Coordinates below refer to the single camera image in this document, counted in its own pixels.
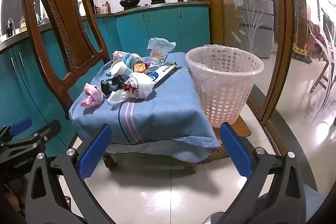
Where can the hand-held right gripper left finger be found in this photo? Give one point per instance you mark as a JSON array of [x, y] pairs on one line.
[[94, 153]]

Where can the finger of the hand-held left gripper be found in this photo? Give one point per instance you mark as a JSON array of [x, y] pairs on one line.
[[44, 132], [21, 125]]

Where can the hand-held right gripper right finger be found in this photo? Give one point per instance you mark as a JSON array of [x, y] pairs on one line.
[[236, 153]]

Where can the pink plastic waste basket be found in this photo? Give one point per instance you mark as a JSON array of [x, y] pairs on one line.
[[223, 98]]

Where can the dark wrapper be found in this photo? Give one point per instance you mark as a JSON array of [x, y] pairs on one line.
[[110, 85]]

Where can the pink crumpled paper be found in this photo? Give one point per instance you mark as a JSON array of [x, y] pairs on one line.
[[92, 95]]

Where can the blue striped towel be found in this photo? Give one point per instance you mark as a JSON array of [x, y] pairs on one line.
[[162, 113]]

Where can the small blue scrap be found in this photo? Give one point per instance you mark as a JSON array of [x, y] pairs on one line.
[[109, 72]]

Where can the white paper cup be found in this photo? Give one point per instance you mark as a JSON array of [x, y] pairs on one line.
[[118, 67]]

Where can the blue face mask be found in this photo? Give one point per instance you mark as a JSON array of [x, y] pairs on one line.
[[128, 62]]

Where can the orange snack wrapper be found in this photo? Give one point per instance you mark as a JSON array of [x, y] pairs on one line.
[[140, 67]]

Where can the black kettle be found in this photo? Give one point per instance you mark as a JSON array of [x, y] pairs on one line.
[[10, 27]]

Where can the white and blue box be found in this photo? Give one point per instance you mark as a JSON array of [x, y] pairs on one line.
[[157, 75]]

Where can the glass jar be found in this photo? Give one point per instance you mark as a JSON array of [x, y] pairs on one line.
[[22, 24]]

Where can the carved wooden chair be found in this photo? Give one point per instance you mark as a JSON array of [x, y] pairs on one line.
[[63, 16]]

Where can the yellow toy truck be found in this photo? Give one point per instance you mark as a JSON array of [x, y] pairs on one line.
[[300, 53]]

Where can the clear plastic snack bag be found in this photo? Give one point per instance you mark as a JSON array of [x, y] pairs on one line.
[[158, 49]]

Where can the dark sauce bottle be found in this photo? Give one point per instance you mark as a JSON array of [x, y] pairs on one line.
[[97, 9]]

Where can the black canister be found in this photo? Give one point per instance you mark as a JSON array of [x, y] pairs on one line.
[[91, 6]]

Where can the white plastic jug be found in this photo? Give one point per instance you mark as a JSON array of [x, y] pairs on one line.
[[103, 9]]

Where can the etched glass sliding door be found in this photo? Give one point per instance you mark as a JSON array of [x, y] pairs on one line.
[[249, 16]]

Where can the brown bottle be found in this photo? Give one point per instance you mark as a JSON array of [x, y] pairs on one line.
[[107, 7]]

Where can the teal kitchen cabinets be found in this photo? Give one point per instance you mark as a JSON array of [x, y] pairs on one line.
[[162, 27]]

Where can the black wok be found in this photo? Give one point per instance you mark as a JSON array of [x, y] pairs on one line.
[[130, 1]]

